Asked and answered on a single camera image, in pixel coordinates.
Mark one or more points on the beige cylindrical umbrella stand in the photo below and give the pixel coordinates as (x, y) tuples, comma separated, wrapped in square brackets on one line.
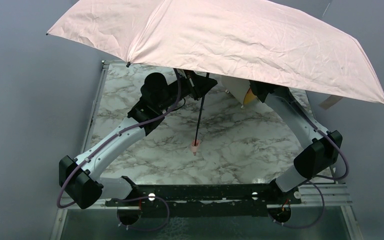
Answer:
[(240, 88)]

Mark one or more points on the pink folding umbrella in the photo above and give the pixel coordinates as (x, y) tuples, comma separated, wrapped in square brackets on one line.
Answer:
[(257, 40)]

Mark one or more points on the aluminium table frame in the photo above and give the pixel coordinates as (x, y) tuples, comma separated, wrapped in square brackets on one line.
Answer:
[(81, 177)]

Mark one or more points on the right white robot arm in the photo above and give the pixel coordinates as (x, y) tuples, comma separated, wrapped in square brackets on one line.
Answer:
[(320, 145)]

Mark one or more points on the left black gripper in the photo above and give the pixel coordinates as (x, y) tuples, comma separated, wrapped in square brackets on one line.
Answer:
[(194, 86)]

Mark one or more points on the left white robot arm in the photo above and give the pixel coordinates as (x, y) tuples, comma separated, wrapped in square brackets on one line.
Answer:
[(80, 177)]

